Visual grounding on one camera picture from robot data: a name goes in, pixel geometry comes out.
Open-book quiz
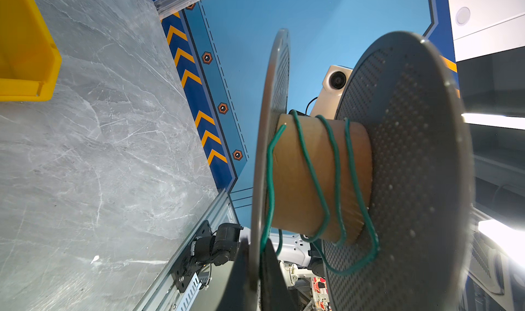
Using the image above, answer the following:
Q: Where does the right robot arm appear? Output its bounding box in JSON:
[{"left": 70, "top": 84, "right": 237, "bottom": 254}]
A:
[{"left": 270, "top": 230, "right": 332, "bottom": 310}]

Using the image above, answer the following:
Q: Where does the green cable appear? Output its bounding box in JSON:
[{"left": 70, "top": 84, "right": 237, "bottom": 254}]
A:
[{"left": 259, "top": 109, "right": 381, "bottom": 277}]

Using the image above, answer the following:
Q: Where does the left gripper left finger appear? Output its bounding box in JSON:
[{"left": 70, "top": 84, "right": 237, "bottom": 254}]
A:
[{"left": 216, "top": 239, "right": 256, "bottom": 311}]

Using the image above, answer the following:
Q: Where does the right circuit board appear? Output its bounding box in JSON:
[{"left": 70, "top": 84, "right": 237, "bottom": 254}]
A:
[{"left": 311, "top": 277, "right": 331, "bottom": 311}]

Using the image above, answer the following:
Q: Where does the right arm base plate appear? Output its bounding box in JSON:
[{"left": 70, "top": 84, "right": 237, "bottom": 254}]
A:
[{"left": 170, "top": 219, "right": 245, "bottom": 294}]

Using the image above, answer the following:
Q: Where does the yellow plastic bin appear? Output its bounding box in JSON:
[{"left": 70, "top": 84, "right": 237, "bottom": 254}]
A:
[{"left": 1, "top": 0, "right": 62, "bottom": 102}]

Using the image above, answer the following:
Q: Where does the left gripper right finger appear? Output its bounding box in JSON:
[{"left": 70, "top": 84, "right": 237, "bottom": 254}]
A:
[{"left": 260, "top": 240, "right": 298, "bottom": 311}]

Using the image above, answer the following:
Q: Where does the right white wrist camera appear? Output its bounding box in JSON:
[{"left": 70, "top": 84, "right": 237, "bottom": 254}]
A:
[{"left": 310, "top": 65, "right": 353, "bottom": 120}]

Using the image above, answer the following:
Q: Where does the grey perforated cable spool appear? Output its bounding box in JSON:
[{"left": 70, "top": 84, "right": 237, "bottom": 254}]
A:
[{"left": 247, "top": 29, "right": 474, "bottom": 310}]

